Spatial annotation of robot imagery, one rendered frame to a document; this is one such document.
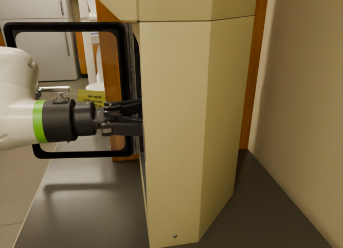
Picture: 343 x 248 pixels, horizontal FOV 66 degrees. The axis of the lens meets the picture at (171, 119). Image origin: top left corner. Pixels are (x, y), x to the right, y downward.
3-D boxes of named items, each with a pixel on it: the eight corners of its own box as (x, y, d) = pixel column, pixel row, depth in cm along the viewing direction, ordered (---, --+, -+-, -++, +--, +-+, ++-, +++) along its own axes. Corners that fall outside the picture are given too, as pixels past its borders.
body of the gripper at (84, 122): (71, 110, 53) (118, 107, 54) (77, 96, 60) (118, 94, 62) (76, 144, 56) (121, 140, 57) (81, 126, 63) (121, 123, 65)
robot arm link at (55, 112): (57, 133, 63) (48, 154, 55) (48, 87, 59) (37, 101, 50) (83, 132, 64) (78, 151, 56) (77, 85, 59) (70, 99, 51)
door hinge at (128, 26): (139, 152, 85) (131, 22, 69) (139, 157, 82) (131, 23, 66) (134, 153, 85) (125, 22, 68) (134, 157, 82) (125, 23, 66)
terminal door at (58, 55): (133, 156, 84) (124, 21, 67) (34, 159, 82) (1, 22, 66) (134, 155, 84) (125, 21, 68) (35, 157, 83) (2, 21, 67)
